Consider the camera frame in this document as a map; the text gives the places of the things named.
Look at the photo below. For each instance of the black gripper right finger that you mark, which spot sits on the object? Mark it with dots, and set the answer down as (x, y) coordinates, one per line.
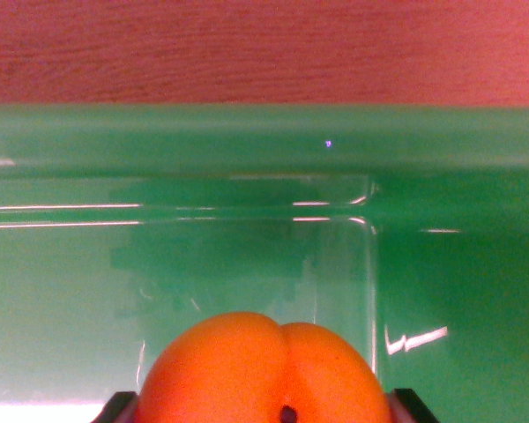
(407, 407)

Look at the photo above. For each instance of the yellow orange peach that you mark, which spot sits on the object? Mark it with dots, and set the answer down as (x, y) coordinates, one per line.
(264, 374)

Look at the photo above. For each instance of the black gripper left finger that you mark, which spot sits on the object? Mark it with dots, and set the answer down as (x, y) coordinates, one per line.
(116, 409)

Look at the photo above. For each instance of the green plastic bin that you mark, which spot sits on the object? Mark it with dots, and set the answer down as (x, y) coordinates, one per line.
(247, 242)

